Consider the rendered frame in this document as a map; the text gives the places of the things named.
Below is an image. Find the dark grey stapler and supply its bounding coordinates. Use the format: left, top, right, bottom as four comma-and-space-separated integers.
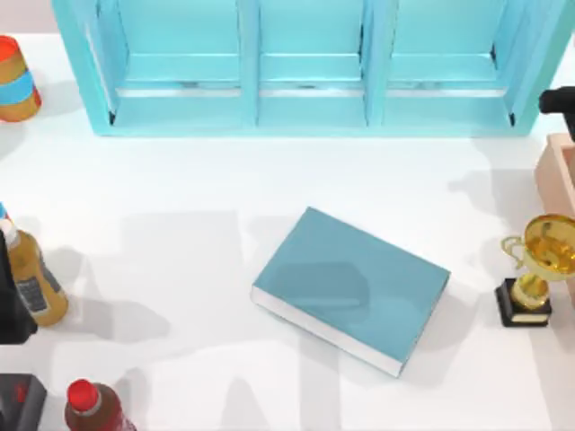
0, 373, 49, 431

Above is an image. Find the red bottle with red cap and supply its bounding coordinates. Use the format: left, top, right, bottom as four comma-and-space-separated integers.
63, 378, 138, 431

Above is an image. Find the salmon-coloured box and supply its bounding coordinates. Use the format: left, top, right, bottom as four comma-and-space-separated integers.
534, 132, 575, 217

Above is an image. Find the stack of coloured rings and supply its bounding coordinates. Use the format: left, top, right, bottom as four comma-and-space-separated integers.
0, 35, 44, 124

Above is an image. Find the amber bottle with white cap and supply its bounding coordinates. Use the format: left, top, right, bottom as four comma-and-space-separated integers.
0, 218, 70, 328

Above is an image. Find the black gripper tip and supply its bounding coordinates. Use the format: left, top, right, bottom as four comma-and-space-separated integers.
0, 227, 40, 347
538, 86, 575, 143

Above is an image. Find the teal book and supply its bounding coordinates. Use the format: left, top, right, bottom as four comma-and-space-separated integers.
250, 206, 452, 379

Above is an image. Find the gold trophy on black base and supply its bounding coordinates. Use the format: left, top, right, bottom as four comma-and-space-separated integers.
494, 214, 575, 329

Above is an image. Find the light blue rack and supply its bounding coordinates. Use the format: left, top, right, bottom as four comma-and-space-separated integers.
49, 0, 575, 138

